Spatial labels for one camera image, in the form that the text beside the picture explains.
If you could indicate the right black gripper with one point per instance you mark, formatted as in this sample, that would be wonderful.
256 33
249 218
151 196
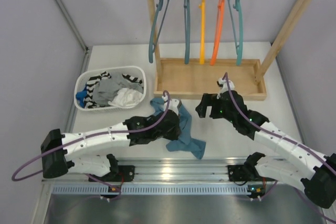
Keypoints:
209 99

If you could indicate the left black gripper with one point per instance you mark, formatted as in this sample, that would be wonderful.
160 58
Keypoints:
175 126

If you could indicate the teal blue tank top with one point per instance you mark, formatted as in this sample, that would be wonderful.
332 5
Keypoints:
185 141

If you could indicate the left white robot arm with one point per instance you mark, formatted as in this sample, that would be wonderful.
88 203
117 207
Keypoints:
78 152

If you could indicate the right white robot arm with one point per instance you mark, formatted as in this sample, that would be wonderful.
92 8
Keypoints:
309 171

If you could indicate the yellow hanger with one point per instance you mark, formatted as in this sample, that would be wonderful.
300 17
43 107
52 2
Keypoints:
203 25

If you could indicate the orange hanger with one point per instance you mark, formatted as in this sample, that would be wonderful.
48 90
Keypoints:
218 30

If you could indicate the wooden clothes rack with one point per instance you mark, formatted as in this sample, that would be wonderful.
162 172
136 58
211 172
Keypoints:
192 80

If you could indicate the grey garment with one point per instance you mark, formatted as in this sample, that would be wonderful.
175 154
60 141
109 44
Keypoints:
108 88

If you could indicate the black white striped garment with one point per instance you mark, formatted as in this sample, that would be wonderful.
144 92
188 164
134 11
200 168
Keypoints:
89 87

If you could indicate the blue garment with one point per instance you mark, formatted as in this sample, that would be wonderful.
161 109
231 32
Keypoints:
80 97

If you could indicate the white plastic laundry basket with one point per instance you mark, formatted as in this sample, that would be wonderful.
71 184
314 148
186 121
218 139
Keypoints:
83 78

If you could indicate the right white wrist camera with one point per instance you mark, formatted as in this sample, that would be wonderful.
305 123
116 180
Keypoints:
223 85

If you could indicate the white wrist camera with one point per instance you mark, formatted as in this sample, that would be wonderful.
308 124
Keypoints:
223 85
171 104

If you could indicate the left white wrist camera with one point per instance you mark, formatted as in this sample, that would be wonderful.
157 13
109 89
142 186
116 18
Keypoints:
171 104

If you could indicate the aluminium mounting rail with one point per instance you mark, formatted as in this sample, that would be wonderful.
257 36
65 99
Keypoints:
168 177

